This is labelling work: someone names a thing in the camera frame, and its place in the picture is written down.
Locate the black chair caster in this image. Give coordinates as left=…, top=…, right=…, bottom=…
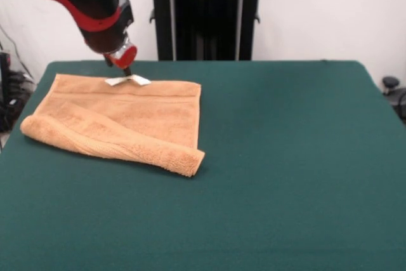
left=382, top=76, right=401, bottom=96

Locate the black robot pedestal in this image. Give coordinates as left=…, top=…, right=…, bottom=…
left=138, top=0, right=273, bottom=62

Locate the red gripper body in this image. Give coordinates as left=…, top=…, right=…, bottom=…
left=103, top=41, right=138, bottom=70

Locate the tan terry towel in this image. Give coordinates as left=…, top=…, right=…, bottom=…
left=19, top=73, right=206, bottom=178

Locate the black chair base leg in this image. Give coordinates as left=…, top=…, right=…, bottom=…
left=389, top=88, right=406, bottom=122

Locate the black power strip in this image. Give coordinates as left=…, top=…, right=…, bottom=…
left=8, top=71, right=36, bottom=116

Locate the grey cable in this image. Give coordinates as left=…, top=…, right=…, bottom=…
left=0, top=25, right=34, bottom=81

